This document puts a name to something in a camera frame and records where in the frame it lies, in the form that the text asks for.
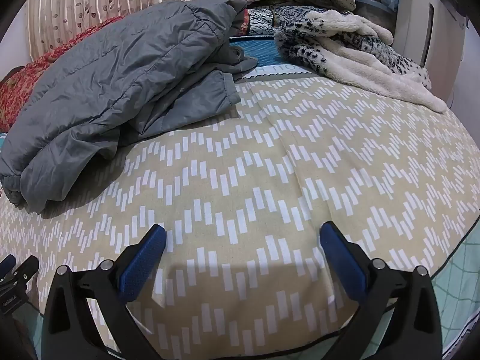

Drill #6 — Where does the teal checked bed sheet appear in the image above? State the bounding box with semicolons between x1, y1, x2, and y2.
431;223;480;360

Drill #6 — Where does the beige zigzag patterned bed sheet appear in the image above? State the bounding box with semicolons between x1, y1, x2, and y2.
0;77;480;360

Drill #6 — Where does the blue patterned pillow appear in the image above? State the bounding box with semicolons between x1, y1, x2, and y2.
229;34;304;79

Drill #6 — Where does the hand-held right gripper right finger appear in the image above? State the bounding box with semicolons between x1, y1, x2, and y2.
319;221;443;360

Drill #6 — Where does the white appliance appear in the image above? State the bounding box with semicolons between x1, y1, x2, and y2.
392;0;469;68

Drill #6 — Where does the striped floral curtain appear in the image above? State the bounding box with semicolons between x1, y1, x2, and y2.
27;0;211;62

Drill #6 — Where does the grey padded jacket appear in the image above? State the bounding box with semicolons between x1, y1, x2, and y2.
0;0;259;215

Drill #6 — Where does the red patterned blanket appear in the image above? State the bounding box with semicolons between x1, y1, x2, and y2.
0;16;124;133

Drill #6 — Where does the white fleece spotted blanket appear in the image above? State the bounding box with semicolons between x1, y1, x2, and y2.
274;10;449;114

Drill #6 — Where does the dark patterned cloth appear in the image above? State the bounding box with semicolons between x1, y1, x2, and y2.
244;5;319;36

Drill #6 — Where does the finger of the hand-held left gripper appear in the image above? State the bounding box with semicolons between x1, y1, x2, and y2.
0;254;40;317

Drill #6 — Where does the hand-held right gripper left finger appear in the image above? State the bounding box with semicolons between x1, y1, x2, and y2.
44;224;167;360

